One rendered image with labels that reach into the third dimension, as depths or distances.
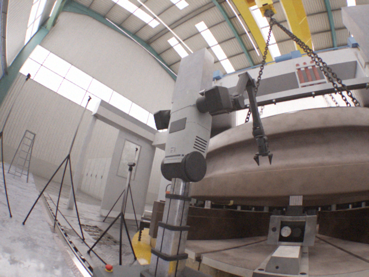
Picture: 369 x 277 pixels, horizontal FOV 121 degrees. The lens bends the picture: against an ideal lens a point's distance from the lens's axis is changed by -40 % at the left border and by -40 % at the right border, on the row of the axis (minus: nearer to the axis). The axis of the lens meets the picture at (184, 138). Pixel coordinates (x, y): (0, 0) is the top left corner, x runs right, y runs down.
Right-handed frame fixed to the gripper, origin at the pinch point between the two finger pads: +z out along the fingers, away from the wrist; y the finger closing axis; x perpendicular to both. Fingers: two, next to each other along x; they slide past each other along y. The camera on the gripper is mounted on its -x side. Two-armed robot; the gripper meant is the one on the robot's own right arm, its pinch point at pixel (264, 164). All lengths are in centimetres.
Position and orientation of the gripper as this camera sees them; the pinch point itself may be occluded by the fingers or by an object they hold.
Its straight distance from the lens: 135.1
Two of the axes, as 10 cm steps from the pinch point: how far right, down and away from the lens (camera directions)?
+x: -6.9, 1.6, -7.1
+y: -6.9, 1.6, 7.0
